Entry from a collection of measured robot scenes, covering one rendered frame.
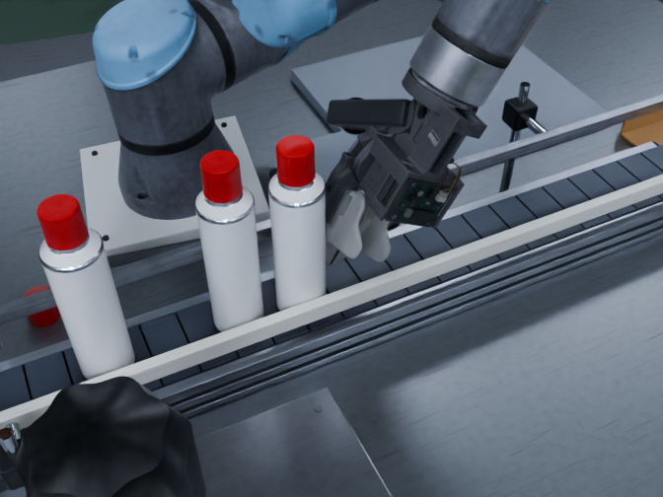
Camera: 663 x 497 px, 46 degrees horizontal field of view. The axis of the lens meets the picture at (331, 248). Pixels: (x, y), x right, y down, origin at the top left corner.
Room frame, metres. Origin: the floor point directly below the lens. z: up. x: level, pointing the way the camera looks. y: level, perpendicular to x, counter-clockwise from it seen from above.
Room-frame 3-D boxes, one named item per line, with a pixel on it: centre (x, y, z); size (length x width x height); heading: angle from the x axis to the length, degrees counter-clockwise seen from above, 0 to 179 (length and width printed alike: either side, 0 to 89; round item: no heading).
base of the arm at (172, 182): (0.79, 0.20, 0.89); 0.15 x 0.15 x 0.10
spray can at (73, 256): (0.46, 0.21, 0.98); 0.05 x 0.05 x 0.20
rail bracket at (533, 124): (0.76, -0.23, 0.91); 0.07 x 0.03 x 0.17; 26
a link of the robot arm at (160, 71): (0.79, 0.20, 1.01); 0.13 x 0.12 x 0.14; 135
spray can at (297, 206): (0.54, 0.03, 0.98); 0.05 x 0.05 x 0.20
